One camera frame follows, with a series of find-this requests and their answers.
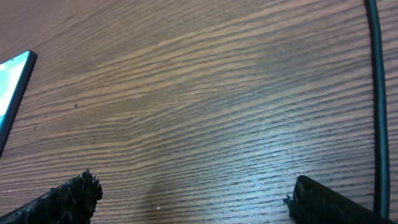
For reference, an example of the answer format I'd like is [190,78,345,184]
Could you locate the Samsung Galaxy smartphone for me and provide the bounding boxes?
[1,50,37,154]

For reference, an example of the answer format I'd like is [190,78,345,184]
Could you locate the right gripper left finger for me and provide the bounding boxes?
[1,170,103,224]

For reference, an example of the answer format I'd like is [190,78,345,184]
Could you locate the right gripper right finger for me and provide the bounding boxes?
[284,175,396,224]

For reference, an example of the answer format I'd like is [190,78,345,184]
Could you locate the black USB charging cable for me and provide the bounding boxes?
[364,0,391,218]

